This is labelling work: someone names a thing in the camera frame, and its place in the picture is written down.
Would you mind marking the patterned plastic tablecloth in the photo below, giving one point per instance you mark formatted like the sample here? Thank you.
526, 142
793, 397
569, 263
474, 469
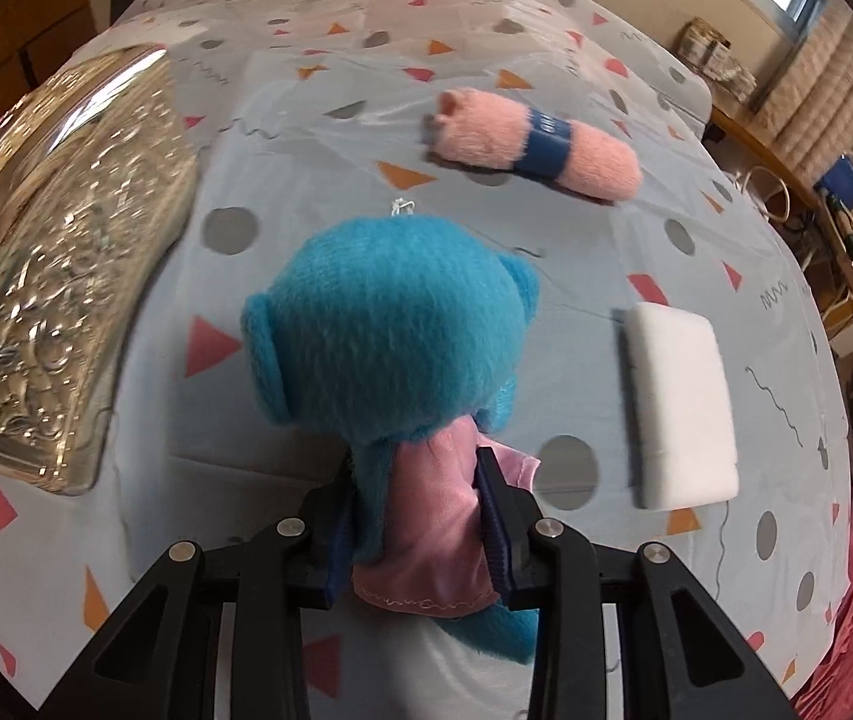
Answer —
584, 255

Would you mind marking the white sponge block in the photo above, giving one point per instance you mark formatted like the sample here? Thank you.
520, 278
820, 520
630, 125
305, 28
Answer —
685, 405

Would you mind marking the blue box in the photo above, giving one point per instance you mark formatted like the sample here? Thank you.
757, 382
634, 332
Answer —
843, 176

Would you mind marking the beige patterned curtain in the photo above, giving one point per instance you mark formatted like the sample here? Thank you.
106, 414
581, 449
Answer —
846, 90

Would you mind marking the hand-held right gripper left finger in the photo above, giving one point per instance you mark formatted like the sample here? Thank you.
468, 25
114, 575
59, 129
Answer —
336, 570

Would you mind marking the clear desk organizer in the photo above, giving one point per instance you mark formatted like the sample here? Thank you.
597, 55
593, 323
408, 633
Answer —
719, 60

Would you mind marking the white round frame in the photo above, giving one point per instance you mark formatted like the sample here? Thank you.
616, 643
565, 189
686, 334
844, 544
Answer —
771, 195

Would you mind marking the ornate gold tray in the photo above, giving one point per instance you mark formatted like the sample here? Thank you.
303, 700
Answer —
59, 277

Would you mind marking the long wooden desk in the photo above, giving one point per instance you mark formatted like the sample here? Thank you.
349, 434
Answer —
771, 157

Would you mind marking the pink rolled towel blue band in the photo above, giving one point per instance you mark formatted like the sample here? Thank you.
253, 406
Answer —
486, 135

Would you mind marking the blue plush toy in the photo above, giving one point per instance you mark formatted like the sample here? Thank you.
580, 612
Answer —
396, 315

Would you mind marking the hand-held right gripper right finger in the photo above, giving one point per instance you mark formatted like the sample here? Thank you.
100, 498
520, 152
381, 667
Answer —
498, 540

